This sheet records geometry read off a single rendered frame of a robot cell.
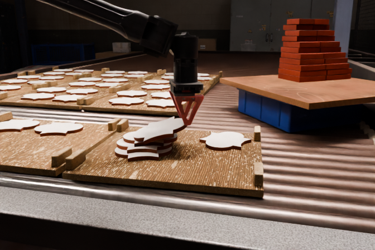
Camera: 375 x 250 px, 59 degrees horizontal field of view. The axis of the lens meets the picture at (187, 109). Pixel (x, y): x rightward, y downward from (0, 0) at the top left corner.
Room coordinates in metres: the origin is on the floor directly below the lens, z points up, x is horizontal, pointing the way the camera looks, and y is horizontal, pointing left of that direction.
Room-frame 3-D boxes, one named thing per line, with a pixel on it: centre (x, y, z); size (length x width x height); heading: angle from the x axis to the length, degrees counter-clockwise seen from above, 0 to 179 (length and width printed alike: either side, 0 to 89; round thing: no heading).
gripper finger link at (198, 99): (0.76, 0.00, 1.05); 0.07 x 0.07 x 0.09; 11
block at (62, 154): (0.69, 0.28, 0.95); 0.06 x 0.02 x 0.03; 167
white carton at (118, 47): (7.54, 1.48, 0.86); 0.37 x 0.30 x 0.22; 84
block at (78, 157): (0.67, 0.24, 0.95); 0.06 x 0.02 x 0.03; 169
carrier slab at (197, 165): (0.77, 0.03, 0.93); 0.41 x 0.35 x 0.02; 79
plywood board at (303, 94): (1.16, -0.45, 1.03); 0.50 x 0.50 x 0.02; 22
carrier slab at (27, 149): (0.86, 0.44, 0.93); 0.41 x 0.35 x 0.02; 77
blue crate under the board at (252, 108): (1.14, -0.39, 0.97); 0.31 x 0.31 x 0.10; 22
